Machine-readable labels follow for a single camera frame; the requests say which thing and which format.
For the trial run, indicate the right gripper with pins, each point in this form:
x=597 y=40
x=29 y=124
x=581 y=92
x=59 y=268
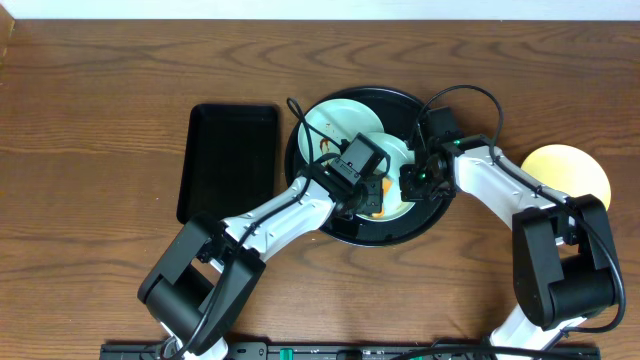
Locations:
x=411 y=191

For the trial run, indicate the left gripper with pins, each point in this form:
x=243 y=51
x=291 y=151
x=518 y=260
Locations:
x=373 y=197

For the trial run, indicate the green and yellow sponge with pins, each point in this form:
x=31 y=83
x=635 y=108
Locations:
x=386 y=187

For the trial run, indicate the light blue plate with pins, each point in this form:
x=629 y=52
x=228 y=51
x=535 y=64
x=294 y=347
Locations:
x=334 y=121
x=399 y=155

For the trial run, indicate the yellow plate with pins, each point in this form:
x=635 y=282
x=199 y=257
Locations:
x=570 y=170

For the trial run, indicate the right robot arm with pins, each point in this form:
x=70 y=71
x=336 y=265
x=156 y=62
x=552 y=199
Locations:
x=565 y=265

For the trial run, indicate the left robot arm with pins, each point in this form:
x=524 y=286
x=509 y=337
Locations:
x=201 y=283

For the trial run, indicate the round black serving tray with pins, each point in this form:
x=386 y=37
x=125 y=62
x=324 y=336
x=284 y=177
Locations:
x=397 y=111

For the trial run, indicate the black rectangular tray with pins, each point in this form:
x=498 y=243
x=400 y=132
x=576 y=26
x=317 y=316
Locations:
x=229 y=163

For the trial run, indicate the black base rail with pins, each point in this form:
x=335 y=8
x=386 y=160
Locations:
x=263 y=351

